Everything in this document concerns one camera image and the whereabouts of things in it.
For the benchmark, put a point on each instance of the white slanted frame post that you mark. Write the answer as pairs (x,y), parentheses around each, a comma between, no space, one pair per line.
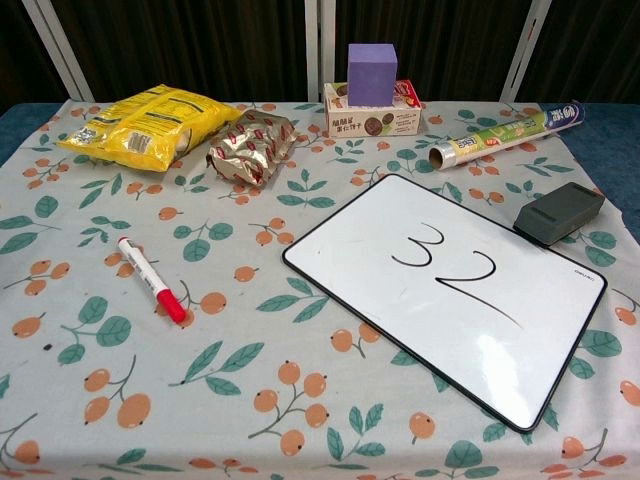
(525,50)
(60,45)

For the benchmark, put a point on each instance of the red-capped whiteboard marker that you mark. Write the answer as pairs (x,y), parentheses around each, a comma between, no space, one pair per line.
(145,272)

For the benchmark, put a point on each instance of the purple foam cube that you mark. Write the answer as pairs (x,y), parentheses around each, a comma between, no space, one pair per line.
(372,75)

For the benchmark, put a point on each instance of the white upright frame post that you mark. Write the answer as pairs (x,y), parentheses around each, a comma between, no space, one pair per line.
(319,50)

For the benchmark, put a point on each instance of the black pleated curtain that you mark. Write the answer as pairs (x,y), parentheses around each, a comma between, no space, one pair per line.
(175,50)

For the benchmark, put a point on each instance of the yellow snack bag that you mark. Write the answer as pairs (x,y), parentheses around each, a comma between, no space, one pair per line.
(150,125)

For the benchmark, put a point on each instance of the black-framed whiteboard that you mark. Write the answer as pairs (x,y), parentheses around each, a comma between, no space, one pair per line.
(400,325)

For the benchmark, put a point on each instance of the floral leaf-and-fruit tablecloth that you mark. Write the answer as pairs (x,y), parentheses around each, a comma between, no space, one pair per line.
(250,350)

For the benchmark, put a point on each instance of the dark grey board eraser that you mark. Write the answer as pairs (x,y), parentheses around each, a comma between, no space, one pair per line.
(555,212)

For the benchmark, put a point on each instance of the gold foil snack bag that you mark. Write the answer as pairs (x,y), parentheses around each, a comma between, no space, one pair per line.
(250,147)

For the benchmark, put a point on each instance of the cookie box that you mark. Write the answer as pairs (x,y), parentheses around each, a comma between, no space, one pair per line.
(390,122)

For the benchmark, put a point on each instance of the cling film roll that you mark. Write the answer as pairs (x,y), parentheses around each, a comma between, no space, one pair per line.
(505,135)

